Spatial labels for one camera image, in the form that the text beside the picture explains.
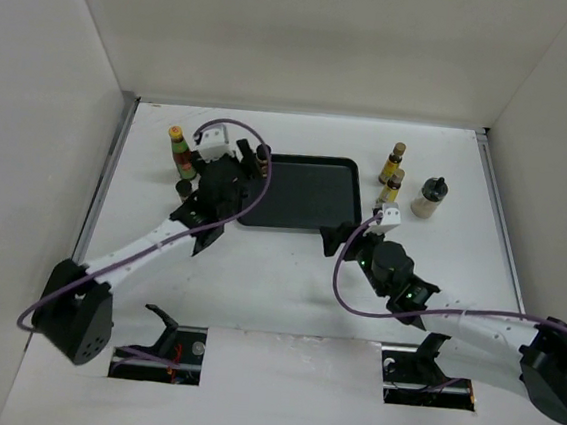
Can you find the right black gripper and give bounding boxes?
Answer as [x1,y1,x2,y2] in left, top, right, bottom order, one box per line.
[314,217,395,298]

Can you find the small spice jar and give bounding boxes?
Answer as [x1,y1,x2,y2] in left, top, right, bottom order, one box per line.
[255,144,271,179]
[175,180,193,203]

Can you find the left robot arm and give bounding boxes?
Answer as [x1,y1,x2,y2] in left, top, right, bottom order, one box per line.
[21,132,265,366]

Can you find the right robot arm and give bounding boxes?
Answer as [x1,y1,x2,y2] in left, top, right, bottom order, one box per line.
[320,222,567,425]

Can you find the red chili sauce bottle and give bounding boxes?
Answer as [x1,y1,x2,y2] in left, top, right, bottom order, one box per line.
[168,126,197,181]

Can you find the black plastic tray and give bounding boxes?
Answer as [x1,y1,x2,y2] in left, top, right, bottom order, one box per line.
[238,154,362,231]

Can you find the front yellow label bottle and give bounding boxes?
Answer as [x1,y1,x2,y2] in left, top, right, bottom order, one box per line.
[377,168,405,204]

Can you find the yellow label bottle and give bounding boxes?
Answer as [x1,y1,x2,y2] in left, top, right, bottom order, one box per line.
[378,142,407,184]
[377,168,405,204]

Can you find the rear yellow label bottle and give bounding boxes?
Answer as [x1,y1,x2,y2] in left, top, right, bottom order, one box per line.
[378,142,407,184]

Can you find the right white powder shaker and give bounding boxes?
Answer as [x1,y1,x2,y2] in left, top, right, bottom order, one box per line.
[410,176,449,219]

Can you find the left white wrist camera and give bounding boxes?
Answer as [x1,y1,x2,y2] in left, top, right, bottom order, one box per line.
[196,123,231,162]

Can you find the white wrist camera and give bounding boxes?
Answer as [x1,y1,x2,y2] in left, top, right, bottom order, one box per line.
[367,202,402,236]
[196,123,231,162]

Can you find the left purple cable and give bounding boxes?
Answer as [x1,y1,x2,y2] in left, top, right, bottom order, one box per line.
[13,100,277,376]

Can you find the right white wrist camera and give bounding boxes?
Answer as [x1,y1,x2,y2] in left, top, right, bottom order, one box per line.
[367,202,402,236]

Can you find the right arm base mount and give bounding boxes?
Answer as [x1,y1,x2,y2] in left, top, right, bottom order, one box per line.
[381,333,475,412]

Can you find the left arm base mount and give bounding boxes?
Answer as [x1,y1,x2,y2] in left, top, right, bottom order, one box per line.
[107,304,208,386]

